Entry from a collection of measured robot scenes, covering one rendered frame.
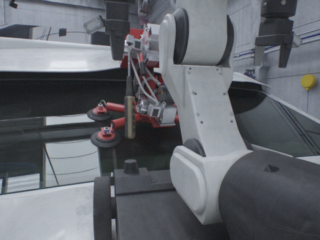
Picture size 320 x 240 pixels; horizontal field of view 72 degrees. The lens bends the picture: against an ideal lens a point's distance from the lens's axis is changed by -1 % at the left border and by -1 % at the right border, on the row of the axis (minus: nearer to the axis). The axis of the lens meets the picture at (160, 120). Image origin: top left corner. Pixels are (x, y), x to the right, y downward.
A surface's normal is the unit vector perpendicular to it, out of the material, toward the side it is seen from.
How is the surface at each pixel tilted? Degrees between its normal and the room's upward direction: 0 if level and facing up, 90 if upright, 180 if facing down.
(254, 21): 90
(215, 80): 60
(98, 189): 30
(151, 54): 73
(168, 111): 116
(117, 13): 102
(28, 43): 90
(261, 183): 48
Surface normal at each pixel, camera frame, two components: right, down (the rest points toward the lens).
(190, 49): 0.18, 0.70
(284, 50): 0.23, 0.28
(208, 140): 0.17, -0.64
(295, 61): -0.93, 0.03
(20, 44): 0.37, 0.07
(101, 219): 0.20, -0.11
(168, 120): 0.33, 0.51
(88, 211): 0.00, -1.00
